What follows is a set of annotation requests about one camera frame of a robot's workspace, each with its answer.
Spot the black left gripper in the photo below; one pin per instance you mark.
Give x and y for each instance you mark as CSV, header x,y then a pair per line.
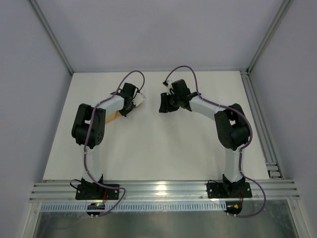
x,y
128,106

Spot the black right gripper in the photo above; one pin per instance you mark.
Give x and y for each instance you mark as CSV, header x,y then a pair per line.
x,y
167,103

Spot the beige cloth napkin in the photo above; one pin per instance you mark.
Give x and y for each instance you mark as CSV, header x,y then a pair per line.
x,y
111,117

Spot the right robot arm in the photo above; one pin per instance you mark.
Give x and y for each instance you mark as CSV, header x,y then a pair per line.
x,y
233,132

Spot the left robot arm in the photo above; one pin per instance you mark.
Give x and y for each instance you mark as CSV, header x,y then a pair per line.
x,y
88,130

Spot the left controller board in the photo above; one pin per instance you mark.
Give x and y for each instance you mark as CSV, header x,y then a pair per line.
x,y
95,210

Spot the controller board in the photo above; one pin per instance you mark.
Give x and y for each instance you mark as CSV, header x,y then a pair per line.
x,y
233,209
95,210

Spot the right controller board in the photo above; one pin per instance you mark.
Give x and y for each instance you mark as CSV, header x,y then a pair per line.
x,y
233,209

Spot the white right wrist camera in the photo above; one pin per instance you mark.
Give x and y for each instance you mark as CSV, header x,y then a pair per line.
x,y
169,87

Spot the left rear aluminium post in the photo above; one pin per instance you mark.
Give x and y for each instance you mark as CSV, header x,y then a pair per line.
x,y
51,35

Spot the aluminium post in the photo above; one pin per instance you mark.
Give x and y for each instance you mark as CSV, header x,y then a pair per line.
x,y
51,35
276,21

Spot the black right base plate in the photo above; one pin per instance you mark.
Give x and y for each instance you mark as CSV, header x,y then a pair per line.
x,y
216,190

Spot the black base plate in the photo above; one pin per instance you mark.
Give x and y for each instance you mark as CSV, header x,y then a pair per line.
x,y
91,191
216,190

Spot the aluminium frame rail right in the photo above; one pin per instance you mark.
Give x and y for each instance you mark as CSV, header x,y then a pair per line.
x,y
268,150

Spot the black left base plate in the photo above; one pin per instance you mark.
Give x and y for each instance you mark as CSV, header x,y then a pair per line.
x,y
91,191

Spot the slotted cable duct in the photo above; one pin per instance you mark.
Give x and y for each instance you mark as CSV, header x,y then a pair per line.
x,y
156,206

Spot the front aluminium rail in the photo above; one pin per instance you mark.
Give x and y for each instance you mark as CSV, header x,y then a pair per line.
x,y
275,189

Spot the right rear aluminium post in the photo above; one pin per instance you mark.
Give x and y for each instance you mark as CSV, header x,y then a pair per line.
x,y
276,21

